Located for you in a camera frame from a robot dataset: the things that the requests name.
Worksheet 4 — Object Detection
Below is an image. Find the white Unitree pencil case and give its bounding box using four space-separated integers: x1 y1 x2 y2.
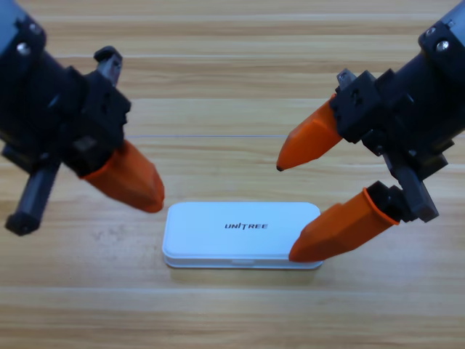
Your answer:
161 201 323 270

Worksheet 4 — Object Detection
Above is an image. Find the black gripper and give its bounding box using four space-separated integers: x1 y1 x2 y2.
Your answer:
276 17 465 223
0 17 166 238

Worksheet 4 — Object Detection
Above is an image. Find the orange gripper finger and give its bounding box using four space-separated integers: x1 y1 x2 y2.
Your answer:
288 180 410 264

